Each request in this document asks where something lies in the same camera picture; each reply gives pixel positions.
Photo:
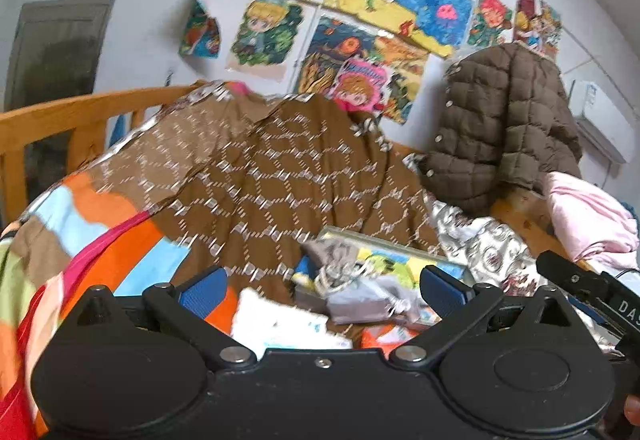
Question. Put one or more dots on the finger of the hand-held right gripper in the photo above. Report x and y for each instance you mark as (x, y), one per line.
(565, 270)

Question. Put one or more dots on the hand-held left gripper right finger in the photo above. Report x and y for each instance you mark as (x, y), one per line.
(442, 292)

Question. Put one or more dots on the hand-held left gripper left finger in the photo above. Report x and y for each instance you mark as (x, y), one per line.
(205, 295)

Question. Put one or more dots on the teal white packet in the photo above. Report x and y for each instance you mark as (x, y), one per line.
(280, 325)

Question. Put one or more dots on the person's right hand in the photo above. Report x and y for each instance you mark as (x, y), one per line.
(633, 412)

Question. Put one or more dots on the pink cloth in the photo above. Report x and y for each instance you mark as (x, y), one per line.
(585, 215)

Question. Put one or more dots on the silver floral satin cloth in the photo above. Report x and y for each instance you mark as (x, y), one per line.
(480, 240)

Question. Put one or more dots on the colourful patchwork blanket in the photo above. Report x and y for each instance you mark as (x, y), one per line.
(100, 230)

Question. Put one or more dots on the white air conditioner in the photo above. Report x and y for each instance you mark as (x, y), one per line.
(600, 120)

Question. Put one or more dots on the brown patterned blanket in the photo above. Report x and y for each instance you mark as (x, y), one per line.
(280, 160)

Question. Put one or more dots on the brown puffer jacket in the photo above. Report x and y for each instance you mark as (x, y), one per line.
(500, 120)

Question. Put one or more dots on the grey door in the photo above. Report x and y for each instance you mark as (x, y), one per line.
(55, 60)

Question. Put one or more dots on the pink girl wall poster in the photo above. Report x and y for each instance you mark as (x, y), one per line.
(360, 85)

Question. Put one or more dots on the wooden bed frame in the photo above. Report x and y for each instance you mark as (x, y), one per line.
(50, 112)

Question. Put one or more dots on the red cartoon wall poster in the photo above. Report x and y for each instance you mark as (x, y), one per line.
(537, 25)

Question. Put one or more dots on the red hair girl wall poster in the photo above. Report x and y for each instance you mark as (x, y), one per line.
(492, 20)

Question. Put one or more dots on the blond child wall poster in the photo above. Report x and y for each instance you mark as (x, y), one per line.
(260, 37)

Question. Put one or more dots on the underwater scene wall poster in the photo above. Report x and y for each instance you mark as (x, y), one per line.
(350, 45)

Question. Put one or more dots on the folded curling wall poster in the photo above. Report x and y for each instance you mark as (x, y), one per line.
(200, 27)

